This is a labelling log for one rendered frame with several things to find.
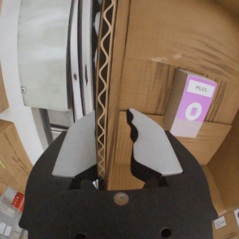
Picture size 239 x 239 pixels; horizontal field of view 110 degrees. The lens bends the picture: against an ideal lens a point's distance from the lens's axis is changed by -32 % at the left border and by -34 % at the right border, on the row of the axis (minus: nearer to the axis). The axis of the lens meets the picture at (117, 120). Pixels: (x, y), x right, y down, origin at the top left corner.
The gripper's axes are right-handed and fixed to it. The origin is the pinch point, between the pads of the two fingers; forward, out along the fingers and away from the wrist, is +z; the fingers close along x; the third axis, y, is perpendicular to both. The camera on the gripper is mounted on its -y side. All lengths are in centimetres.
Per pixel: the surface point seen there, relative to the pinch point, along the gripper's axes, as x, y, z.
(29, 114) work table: -20.2, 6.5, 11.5
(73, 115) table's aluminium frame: -20, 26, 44
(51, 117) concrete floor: -62, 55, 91
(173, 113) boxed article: 9.1, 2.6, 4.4
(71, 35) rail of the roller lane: -7.1, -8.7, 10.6
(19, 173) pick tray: -29.8, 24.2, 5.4
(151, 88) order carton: 6.3, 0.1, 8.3
